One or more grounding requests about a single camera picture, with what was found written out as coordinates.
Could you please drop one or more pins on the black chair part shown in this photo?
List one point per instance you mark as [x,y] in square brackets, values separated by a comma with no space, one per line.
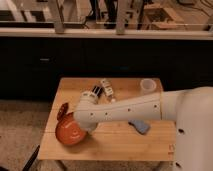
[31,159]

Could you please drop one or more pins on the wooden table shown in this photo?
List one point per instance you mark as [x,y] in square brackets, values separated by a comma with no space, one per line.
[111,141]

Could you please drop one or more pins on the translucent plastic cup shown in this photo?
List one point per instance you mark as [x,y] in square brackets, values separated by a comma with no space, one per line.
[147,86]

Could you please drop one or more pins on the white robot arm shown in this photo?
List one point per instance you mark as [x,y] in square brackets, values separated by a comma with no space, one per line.
[191,110]

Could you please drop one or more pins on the black rectangular case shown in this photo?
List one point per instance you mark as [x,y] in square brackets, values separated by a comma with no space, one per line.
[97,90]

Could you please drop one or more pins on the small white labelled bottle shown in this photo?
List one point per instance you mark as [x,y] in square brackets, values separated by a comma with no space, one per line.
[108,90]

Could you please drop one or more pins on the blue sponge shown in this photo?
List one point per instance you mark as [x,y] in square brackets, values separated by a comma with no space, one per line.
[140,126]

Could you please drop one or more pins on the dark red oblong object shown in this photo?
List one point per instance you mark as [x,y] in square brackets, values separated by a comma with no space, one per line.
[62,111]

